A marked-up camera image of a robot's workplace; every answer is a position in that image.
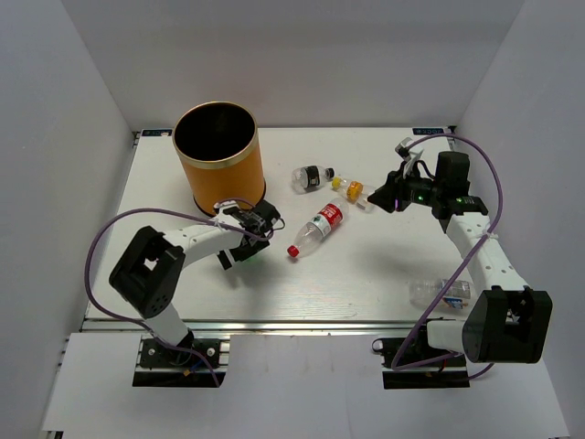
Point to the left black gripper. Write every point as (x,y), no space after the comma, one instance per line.
(243,254)

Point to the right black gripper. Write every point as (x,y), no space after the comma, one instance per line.
(395,188)

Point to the green plastic bottle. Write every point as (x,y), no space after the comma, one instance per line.
(252,259)

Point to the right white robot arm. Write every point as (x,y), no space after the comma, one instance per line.
(509,320)

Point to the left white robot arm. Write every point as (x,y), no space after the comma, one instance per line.
(147,274)

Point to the orange cylindrical bin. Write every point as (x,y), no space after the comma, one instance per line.
(218,146)

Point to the yellow-cap orange-label bottle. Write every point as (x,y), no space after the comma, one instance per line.
(354,191)

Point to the large red-label clear bottle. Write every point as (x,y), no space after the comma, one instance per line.
(313,233)

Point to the black-label small clear bottle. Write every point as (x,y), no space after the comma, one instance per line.
(309,178)

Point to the right blue corner sticker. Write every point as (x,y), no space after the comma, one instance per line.
(425,131)

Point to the blue corner sticker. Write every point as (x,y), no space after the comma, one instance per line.
(425,131)
(156,132)

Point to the blue-label clear bottle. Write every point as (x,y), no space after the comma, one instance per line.
(457,297)

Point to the left blue corner sticker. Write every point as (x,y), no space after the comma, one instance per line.
(156,132)

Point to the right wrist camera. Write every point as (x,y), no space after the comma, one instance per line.
(410,154)

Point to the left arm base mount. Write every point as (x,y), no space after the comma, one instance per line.
(158,367)

